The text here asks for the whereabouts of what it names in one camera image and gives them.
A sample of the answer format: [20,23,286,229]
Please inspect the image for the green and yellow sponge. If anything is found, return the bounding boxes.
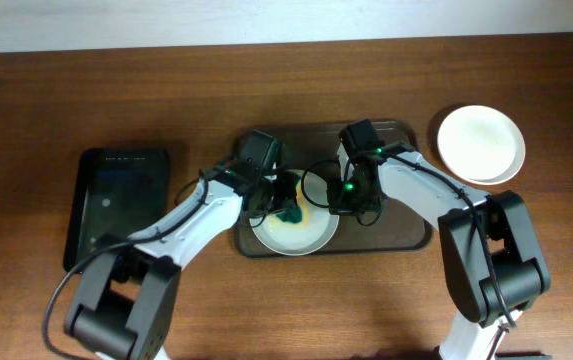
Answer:
[276,206,304,225]

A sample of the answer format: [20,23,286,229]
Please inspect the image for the pale grey plate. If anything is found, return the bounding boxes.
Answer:
[249,169,339,256]

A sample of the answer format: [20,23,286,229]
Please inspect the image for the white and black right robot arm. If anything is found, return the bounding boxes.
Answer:
[329,145,551,359]

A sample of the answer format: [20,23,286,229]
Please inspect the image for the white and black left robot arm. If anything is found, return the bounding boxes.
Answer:
[63,166,297,359]

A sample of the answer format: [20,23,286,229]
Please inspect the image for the dark brown serving tray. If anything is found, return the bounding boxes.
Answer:
[234,119,433,259]

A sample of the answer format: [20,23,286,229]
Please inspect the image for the black water tray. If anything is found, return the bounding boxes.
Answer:
[63,148,170,271]

